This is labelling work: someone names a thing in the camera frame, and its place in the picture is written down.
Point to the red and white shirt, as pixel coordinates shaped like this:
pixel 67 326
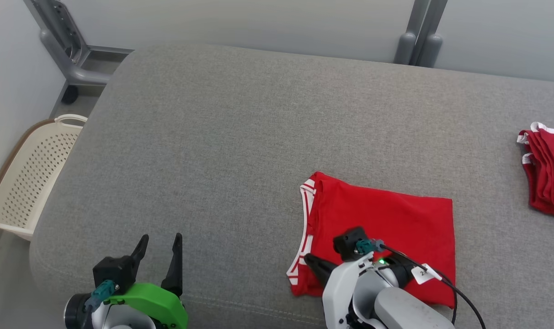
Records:
pixel 396 214

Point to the teal right camera connector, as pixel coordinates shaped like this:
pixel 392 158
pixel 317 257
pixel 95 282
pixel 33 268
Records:
pixel 366 246

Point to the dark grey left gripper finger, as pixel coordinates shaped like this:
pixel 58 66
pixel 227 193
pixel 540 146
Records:
pixel 174 269
pixel 140 253

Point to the red shorts with number print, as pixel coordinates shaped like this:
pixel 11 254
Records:
pixel 551 173

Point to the teal camera connector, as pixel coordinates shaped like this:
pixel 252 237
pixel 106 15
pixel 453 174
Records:
pixel 366 246
pixel 101 292

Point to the teal left camera connector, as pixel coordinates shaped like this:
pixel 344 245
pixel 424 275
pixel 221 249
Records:
pixel 101 292

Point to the cream perforated laundry basket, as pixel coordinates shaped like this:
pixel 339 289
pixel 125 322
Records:
pixel 30 178

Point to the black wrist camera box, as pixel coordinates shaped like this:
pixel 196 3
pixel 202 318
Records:
pixel 350 242
pixel 114 272

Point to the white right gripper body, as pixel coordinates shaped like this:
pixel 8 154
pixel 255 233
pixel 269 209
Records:
pixel 341 292

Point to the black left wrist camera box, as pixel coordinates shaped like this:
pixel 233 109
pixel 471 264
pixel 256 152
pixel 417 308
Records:
pixel 114 272

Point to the grey metal post with foot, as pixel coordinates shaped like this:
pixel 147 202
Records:
pixel 71 50

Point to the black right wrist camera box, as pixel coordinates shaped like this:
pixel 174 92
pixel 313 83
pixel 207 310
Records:
pixel 350 242

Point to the black round caster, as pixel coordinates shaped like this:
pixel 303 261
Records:
pixel 70 94

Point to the grey metal partition post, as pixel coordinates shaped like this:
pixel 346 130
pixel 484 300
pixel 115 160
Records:
pixel 418 36

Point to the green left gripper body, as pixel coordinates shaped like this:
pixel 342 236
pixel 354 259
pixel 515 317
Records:
pixel 158 301

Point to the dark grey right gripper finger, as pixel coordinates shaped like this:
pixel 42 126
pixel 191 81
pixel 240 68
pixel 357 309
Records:
pixel 322 269

